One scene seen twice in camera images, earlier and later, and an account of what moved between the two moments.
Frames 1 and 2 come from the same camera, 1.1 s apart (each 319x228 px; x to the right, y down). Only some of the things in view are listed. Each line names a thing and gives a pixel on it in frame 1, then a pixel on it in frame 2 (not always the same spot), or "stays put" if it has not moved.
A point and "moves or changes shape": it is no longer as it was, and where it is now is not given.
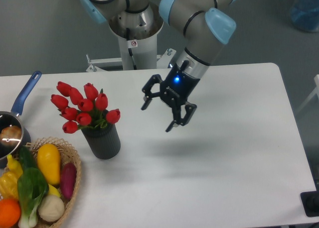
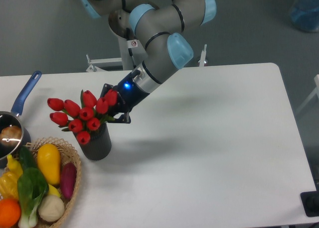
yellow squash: [48, 159] stays put
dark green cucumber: [27, 158] stays put
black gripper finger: [148, 95] -> [105, 88]
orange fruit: [10, 211] stays put
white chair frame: [316, 81] stays put
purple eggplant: [68, 179] stays put
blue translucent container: [304, 12] stays put
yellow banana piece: [54, 191] stays put
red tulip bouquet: [86, 112] moves or changes shape
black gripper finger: [189, 109] -> [124, 118]
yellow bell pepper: [9, 189] stays put
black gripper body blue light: [178, 85] -> [129, 96]
